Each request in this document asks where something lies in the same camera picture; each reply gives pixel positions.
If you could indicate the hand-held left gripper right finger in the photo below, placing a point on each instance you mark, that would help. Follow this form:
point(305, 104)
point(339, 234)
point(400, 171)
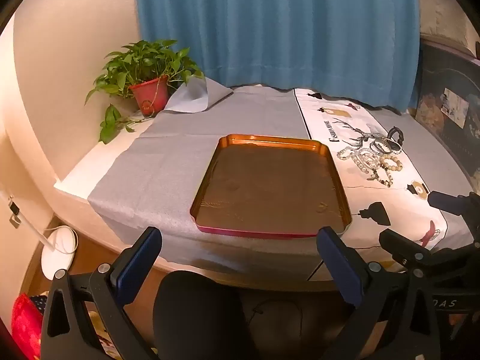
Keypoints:
point(342, 268)

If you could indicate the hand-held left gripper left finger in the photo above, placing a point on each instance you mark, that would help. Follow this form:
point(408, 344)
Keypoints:
point(137, 268)

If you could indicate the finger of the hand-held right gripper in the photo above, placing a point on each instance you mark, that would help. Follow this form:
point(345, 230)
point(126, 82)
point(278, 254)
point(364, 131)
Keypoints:
point(399, 247)
point(444, 199)

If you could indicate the orange metal tray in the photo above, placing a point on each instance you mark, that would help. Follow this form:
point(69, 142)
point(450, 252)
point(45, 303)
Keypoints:
point(270, 183)

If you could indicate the white printed cloth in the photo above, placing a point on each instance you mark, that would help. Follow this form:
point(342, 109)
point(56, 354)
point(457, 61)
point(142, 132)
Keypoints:
point(378, 210)

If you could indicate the white floor lamp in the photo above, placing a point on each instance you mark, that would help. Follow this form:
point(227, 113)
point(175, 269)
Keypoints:
point(60, 251)

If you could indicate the dark printed panel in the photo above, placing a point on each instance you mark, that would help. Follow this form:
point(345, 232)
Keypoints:
point(450, 82)

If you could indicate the grey cloth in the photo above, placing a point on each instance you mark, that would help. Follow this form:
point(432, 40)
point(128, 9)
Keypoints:
point(168, 150)

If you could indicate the red floral cloth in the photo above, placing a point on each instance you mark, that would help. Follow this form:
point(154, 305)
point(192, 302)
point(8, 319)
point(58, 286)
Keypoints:
point(26, 326)

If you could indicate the pothos plant in red pot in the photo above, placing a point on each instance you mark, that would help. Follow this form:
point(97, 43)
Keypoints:
point(148, 93)

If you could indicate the beige cushion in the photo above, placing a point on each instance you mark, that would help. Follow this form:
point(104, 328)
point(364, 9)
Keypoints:
point(442, 11)

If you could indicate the blue curtain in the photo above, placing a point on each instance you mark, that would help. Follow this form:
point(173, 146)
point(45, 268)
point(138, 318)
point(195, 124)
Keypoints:
point(277, 26)

